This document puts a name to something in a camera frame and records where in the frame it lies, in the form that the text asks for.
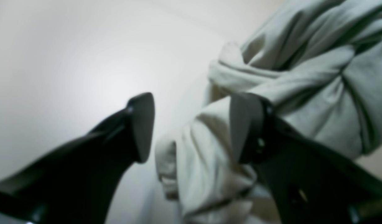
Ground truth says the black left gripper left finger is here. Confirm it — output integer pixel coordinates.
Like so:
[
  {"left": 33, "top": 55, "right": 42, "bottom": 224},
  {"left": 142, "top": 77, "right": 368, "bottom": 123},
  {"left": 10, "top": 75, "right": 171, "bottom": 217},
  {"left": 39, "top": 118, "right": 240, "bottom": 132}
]
[{"left": 0, "top": 92, "right": 155, "bottom": 224}]

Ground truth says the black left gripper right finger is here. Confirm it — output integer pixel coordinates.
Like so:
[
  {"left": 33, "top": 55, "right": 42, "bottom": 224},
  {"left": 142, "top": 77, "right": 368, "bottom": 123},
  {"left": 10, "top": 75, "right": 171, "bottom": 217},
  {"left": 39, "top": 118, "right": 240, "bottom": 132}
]
[{"left": 229, "top": 93, "right": 382, "bottom": 224}]

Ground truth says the grey t-shirt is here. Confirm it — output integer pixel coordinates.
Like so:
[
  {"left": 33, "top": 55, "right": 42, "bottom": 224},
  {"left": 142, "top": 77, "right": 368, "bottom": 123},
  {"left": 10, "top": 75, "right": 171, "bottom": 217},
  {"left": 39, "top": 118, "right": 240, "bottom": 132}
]
[{"left": 155, "top": 0, "right": 382, "bottom": 224}]

